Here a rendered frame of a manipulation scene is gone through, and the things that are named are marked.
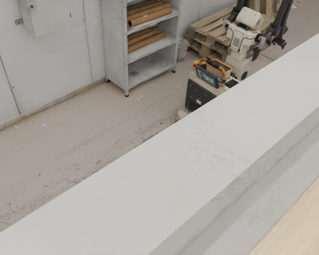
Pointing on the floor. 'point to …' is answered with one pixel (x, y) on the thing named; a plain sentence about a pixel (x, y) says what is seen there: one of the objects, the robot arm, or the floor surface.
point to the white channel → (185, 168)
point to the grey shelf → (165, 47)
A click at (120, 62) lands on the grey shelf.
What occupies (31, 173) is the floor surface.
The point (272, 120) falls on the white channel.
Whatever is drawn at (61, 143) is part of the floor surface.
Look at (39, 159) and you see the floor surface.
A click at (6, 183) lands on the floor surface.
